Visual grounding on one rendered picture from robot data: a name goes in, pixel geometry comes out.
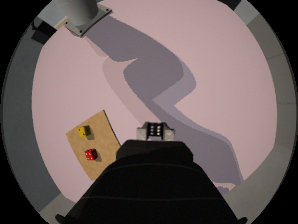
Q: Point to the yellow die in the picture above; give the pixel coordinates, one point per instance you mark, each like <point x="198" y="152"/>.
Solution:
<point x="84" y="131"/>

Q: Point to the tan flat mat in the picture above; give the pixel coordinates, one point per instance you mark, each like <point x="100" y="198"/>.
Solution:
<point x="102" y="138"/>

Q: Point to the red die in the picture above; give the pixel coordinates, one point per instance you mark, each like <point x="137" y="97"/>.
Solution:
<point x="91" y="154"/>

